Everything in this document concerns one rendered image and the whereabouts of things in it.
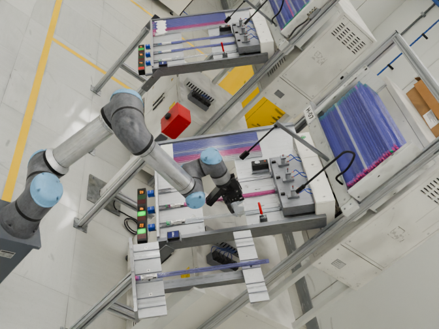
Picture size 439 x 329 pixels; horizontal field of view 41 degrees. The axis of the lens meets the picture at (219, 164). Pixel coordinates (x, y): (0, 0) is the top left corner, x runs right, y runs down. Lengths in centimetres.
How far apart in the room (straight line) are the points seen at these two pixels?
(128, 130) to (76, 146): 27
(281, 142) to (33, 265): 135
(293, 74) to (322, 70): 18
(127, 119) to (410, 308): 252
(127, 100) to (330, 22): 187
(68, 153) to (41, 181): 14
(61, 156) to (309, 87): 203
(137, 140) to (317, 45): 192
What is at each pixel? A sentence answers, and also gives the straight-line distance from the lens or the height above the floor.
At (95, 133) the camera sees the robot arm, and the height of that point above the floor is 100.
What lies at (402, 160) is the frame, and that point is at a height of 163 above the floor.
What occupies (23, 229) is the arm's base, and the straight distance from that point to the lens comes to 227.
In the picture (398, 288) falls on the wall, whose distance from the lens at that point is 411.
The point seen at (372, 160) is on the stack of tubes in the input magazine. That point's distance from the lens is 245.
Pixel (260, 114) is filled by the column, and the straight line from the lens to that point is 596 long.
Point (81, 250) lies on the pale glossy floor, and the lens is 330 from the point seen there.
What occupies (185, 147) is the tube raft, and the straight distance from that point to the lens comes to 292.
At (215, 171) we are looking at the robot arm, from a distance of 232.
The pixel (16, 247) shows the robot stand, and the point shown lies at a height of 51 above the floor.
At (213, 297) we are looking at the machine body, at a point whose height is 58.
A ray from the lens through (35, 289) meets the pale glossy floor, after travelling 298.
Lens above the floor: 209
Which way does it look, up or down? 24 degrees down
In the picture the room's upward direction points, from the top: 46 degrees clockwise
